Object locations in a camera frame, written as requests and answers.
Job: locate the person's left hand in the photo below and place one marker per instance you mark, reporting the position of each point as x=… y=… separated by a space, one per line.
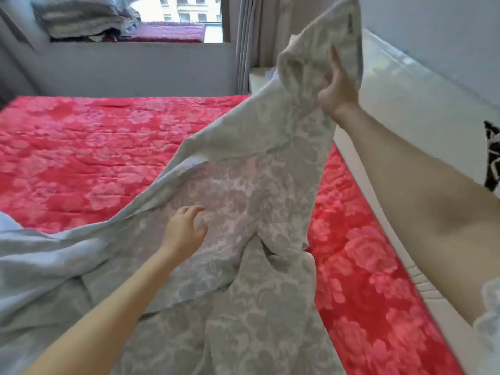
x=184 y=230

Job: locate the person's right hand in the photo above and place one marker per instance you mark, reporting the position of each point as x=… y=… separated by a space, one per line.
x=337 y=86

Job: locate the blue-grey cloth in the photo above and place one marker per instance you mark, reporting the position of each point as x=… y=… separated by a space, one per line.
x=250 y=230

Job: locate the floral white pillow grey trim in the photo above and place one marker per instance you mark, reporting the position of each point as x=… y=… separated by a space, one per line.
x=78 y=5
x=86 y=29

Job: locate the person's right forearm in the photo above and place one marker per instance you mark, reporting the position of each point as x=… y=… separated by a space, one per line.
x=422 y=199

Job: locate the person's left forearm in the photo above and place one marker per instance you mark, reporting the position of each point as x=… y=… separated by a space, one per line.
x=101 y=324

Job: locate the person's white shirt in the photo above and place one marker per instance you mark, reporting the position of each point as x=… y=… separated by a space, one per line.
x=490 y=332

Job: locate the cream nightstand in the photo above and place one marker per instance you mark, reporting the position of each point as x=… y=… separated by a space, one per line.
x=262 y=78

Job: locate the grey curtain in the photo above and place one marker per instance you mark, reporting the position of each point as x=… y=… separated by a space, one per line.
x=262 y=35

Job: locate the red floral mattress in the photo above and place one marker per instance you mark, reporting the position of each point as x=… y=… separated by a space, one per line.
x=78 y=144

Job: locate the folded bedding on windowsill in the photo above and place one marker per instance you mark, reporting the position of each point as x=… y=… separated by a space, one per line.
x=187 y=7

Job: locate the red plaid folded cloth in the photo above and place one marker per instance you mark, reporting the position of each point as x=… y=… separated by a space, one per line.
x=168 y=32

